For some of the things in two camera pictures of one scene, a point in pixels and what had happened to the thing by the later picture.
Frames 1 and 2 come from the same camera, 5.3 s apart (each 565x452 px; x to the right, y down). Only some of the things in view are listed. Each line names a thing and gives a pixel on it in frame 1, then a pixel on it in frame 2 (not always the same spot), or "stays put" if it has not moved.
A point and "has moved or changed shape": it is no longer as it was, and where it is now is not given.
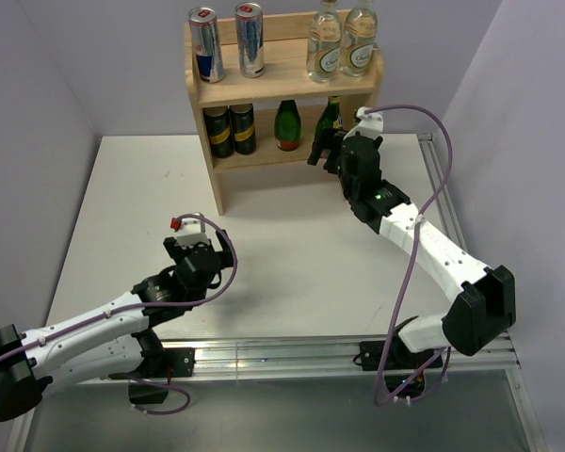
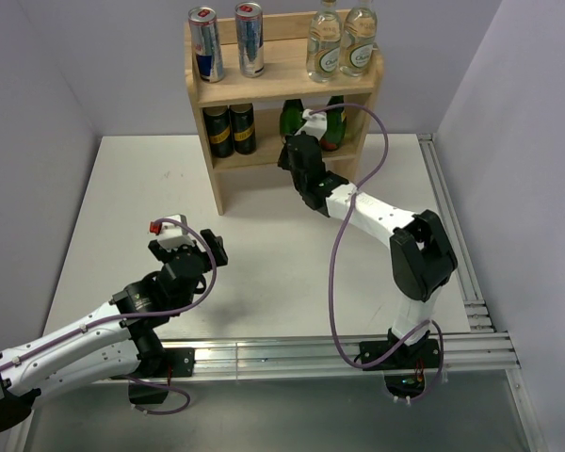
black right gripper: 332,138 -> 284,161
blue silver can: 250,36 stays put
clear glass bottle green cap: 324,43 stays put
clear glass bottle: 361,27 stays put
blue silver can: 206,38 stays put
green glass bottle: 330,115 has moved or changed shape
